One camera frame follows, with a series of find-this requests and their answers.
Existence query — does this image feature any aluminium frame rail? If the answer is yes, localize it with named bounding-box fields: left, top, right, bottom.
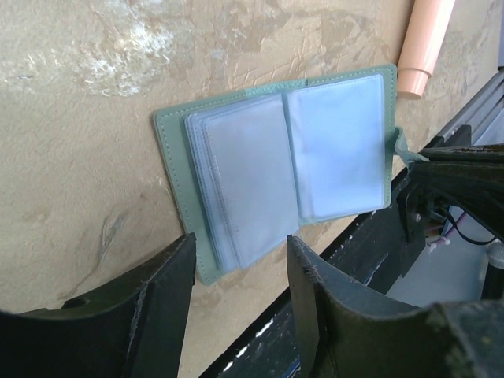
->
left=425, top=68, right=503, bottom=149

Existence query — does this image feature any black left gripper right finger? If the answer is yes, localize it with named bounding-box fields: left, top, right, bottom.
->
left=287, top=235, right=503, bottom=377

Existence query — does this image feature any teal leather card holder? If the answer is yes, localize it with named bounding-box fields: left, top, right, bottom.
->
left=154, top=65, right=420, bottom=285

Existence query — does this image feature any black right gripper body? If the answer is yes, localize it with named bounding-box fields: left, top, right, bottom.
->
left=396, top=182, right=428, bottom=276

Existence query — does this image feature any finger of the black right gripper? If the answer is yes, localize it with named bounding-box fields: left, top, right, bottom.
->
left=409, top=165, right=503, bottom=236
left=409, top=143, right=503, bottom=173

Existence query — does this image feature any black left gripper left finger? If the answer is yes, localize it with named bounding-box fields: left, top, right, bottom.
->
left=1, top=234, right=196, bottom=377

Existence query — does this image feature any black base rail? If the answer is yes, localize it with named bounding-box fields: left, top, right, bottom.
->
left=200, top=169, right=426, bottom=378

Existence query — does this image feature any pink microphone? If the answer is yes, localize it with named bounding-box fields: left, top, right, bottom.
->
left=397, top=0, right=455, bottom=100

